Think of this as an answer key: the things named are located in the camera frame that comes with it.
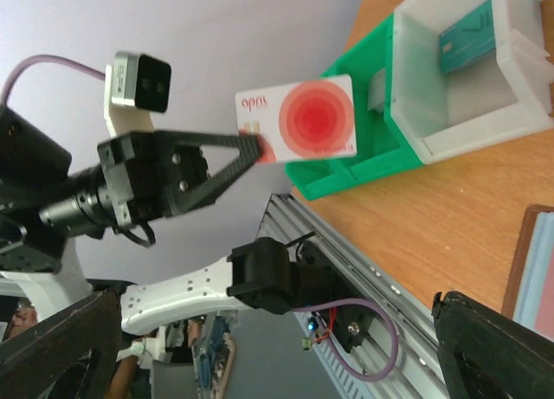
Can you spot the green plastic organizer tray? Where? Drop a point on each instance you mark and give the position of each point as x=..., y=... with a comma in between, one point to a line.
x=382, y=148

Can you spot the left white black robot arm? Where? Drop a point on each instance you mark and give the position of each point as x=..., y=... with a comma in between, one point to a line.
x=46, y=210

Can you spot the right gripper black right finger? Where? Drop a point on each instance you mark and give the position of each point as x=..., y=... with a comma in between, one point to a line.
x=484, y=354

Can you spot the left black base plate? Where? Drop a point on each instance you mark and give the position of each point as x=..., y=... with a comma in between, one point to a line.
x=337, y=312

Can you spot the slotted grey cable duct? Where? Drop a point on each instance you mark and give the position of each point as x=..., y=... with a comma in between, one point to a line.
x=346, y=385

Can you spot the teal card in white tray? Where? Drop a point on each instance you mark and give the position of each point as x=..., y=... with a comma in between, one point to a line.
x=467, y=40

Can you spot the left small circuit board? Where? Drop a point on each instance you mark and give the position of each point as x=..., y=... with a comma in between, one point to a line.
x=313, y=333

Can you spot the white translucent tray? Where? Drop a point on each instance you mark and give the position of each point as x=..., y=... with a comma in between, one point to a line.
x=501, y=96

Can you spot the white red circle card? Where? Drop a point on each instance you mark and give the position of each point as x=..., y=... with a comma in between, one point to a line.
x=300, y=121

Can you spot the aluminium front rail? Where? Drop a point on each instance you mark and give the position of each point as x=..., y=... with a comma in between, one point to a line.
x=417, y=373

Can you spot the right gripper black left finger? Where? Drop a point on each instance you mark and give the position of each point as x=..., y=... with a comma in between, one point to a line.
x=39, y=357

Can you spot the brown leather card holder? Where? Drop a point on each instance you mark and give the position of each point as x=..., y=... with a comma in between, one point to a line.
x=529, y=293

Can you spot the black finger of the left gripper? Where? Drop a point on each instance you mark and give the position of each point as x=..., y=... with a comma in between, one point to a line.
x=209, y=189
x=198, y=139

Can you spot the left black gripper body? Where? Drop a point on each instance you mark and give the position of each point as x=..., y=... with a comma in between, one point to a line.
x=150, y=175

